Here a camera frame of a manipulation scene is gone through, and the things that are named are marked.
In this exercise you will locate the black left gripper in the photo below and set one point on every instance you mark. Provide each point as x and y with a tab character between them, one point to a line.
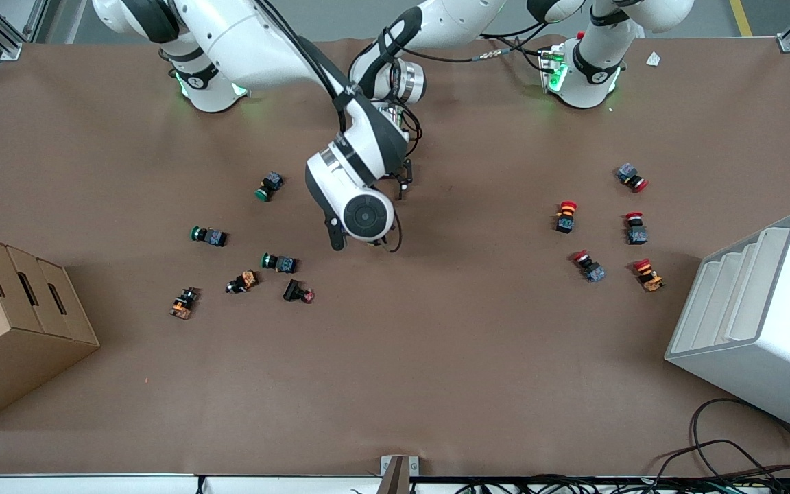
403	176

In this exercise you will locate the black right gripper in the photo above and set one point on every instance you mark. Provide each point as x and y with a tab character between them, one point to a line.
376	242

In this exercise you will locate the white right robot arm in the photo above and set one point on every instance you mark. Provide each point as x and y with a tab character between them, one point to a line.
258	48

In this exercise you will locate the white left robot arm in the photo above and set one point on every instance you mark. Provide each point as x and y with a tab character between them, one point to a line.
463	24

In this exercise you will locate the brown paper table cover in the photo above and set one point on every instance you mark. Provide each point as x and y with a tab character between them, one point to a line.
436	357

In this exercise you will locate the red mushroom button black block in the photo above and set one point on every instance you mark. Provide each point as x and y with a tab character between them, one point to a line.
565	221

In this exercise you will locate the red mushroom button grey block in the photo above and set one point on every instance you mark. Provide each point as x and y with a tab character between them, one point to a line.
628	173
636	234
594	271

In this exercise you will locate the red mushroom button orange block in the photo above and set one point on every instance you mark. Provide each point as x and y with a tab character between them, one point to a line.
650	279

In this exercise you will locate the small white paper scrap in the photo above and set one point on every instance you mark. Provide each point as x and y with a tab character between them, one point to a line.
653	59

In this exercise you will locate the brown cardboard box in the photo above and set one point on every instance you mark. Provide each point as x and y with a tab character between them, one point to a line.
11	343

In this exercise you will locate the white foam stepped box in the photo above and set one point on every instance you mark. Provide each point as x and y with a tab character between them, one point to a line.
772	357

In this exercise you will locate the green push button switch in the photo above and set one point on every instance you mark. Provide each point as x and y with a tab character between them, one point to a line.
213	237
271	183
285	263

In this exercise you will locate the black switch with red lens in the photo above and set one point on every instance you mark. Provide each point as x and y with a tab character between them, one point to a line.
293	291

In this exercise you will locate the black orange selector switch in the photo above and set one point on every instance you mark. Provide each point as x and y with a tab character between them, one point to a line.
247	279
182	305

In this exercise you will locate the grey metal bracket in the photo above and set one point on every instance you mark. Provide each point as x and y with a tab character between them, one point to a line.
398	473

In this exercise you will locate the white table edge rail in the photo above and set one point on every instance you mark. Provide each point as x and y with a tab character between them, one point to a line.
93	484

